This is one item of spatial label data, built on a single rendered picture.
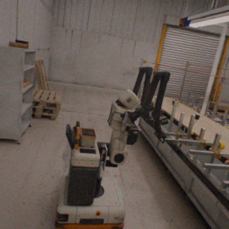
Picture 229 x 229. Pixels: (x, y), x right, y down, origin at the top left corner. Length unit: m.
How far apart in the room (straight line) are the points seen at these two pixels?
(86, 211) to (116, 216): 0.30
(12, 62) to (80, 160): 2.20
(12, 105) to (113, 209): 2.36
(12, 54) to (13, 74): 0.31
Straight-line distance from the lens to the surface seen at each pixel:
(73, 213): 2.25
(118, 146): 2.14
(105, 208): 2.28
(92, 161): 1.99
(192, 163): 2.57
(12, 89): 3.78
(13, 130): 3.96
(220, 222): 2.72
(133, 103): 2.03
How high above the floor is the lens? 1.70
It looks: 14 degrees down
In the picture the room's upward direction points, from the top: 9 degrees clockwise
